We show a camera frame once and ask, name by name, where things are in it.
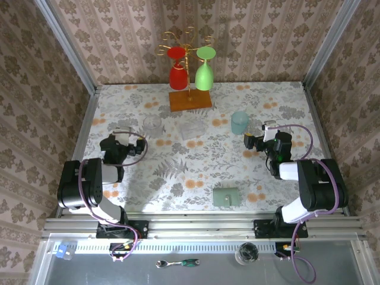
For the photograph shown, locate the aluminium corner post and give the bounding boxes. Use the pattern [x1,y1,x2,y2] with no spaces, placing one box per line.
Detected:
[33,0,101,95]
[302,0,363,90]

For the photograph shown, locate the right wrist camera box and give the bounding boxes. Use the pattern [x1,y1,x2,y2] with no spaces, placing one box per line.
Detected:
[261,121,278,143]

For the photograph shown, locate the black connector bracket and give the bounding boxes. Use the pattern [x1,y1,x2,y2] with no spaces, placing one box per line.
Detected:
[274,242,298,261]
[109,242,135,262]

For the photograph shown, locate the white slotted cable duct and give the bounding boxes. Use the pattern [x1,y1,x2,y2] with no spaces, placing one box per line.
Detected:
[52,239,297,255]

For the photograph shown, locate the clear glass jar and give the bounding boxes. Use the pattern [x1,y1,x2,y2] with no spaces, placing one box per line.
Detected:
[235,242,259,265]

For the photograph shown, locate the grey metal shelf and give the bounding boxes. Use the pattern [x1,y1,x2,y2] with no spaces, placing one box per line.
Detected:
[28,233,372,285]

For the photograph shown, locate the aluminium front rail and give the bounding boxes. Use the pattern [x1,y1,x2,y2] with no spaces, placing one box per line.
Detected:
[41,211,368,240]

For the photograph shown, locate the green-handled ratchet wrench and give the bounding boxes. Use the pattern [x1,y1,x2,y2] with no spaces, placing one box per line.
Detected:
[156,258,200,269]

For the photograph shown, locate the red wine glass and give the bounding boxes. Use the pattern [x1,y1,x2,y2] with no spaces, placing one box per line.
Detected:
[166,46,188,90]

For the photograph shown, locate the clear drinking glass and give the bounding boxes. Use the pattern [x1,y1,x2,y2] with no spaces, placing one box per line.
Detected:
[142,115,163,134]

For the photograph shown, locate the clear plastic tray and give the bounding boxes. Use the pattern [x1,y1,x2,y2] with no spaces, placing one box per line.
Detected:
[177,118,206,140]

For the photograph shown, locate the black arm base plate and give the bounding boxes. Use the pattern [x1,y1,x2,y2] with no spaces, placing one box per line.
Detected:
[254,218,309,239]
[96,220,149,239]

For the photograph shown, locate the blue translucent cup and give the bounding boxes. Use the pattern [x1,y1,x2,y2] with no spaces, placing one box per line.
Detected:
[230,111,249,136]

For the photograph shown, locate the gold wire glass rack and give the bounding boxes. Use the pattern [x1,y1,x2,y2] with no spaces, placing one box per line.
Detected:
[154,26,214,113]

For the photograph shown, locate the green wine glass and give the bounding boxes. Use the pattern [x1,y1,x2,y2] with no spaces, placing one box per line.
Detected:
[195,46,217,91]

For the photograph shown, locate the green card holder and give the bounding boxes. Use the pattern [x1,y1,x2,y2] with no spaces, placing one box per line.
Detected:
[213,187,240,208]

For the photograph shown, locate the aluminium table side rail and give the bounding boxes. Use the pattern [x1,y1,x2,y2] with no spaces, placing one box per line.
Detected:
[302,81,351,217]
[55,85,103,219]

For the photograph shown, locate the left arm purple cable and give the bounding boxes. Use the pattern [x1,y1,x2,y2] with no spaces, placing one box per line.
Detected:
[77,129,148,262]

